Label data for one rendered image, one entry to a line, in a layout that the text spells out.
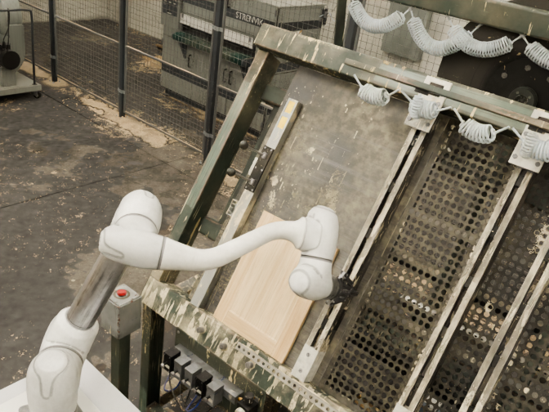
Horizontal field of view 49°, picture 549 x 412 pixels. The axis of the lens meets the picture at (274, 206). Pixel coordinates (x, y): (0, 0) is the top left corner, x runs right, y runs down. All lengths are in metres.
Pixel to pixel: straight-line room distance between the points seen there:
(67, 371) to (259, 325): 0.75
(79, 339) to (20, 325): 1.74
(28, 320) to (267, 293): 1.93
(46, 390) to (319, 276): 0.94
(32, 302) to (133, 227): 2.36
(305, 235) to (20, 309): 2.55
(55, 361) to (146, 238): 0.57
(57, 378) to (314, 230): 0.94
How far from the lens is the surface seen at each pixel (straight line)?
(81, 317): 2.19
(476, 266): 2.13
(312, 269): 1.83
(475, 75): 2.78
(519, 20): 2.64
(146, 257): 1.78
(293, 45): 2.56
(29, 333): 3.88
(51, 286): 4.24
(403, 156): 2.24
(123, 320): 2.58
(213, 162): 2.64
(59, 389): 2.14
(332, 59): 2.45
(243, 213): 2.50
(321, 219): 1.86
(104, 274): 2.05
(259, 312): 2.44
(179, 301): 2.62
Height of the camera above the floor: 2.48
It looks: 28 degrees down
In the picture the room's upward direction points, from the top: 9 degrees clockwise
